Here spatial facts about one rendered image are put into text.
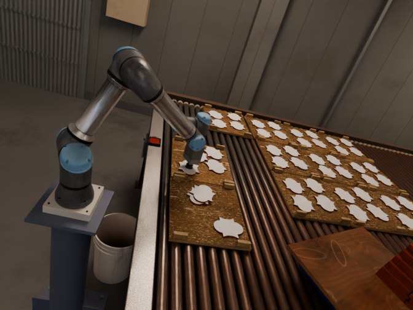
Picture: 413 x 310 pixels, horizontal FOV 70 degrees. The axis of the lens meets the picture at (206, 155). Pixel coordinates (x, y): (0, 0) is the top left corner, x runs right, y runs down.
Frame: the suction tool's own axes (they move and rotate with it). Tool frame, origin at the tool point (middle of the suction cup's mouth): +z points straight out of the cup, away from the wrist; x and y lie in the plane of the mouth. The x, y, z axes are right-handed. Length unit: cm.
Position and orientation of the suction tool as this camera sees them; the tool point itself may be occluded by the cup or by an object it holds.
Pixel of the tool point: (188, 166)
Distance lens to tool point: 161.5
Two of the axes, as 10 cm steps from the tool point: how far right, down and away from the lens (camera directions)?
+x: -8.4, 0.4, -5.4
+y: -4.7, -5.5, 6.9
